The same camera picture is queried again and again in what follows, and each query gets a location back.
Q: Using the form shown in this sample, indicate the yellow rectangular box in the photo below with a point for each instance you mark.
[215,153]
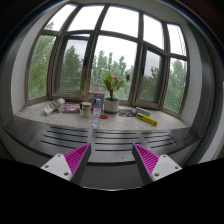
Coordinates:
[146,119]

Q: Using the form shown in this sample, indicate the clear plastic water bottle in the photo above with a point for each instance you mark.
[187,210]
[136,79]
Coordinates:
[96,113]

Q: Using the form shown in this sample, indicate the dark patterned flat packet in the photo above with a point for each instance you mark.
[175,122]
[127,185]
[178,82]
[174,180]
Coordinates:
[126,113]

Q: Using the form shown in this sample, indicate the dark slotted radiator cover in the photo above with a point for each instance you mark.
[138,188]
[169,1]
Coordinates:
[108,146]

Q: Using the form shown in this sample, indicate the blue patterned small box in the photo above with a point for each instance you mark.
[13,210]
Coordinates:
[143,111]

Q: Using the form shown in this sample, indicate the crumpled white plastic package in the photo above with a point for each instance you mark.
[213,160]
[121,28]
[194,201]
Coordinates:
[55,105]

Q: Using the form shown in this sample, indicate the potted plant in white pot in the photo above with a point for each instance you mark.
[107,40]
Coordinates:
[112,84]

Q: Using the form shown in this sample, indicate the dark window frame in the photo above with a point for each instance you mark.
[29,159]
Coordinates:
[88,41]

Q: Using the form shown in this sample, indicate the flat colourful book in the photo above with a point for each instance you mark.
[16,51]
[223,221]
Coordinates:
[72,108]

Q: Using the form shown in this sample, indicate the red bottle cap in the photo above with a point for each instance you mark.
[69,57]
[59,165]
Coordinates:
[103,117]

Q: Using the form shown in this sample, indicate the small green plant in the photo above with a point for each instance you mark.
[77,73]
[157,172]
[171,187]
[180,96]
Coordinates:
[84,87]

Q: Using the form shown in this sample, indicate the white mug with dark rim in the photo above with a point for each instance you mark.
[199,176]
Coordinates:
[85,107]

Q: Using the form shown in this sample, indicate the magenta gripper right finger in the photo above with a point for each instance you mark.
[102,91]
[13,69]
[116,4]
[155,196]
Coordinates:
[152,166]

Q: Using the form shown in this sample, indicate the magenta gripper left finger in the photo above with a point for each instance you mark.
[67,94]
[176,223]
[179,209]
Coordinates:
[70,166]

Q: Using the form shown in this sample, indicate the pink cardboard box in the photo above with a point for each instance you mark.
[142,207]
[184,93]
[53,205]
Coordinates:
[91,96]

